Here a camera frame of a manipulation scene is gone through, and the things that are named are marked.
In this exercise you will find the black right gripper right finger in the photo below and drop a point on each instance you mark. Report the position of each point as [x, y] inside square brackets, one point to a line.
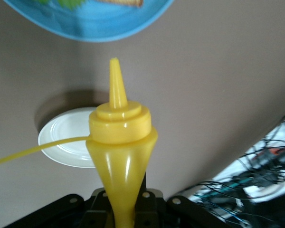
[180, 213]

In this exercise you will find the beige round plate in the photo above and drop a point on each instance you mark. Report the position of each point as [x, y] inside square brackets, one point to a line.
[61, 133]

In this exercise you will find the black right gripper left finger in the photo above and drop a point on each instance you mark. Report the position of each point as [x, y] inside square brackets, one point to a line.
[69, 213]

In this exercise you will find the blue round plate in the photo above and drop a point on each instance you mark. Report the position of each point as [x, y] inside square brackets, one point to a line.
[97, 26]

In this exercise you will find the yellow squeeze bottle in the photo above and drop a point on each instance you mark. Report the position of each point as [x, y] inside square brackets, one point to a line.
[123, 166]

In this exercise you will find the green lettuce leaf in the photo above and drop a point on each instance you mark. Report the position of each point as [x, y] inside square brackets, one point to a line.
[70, 4]

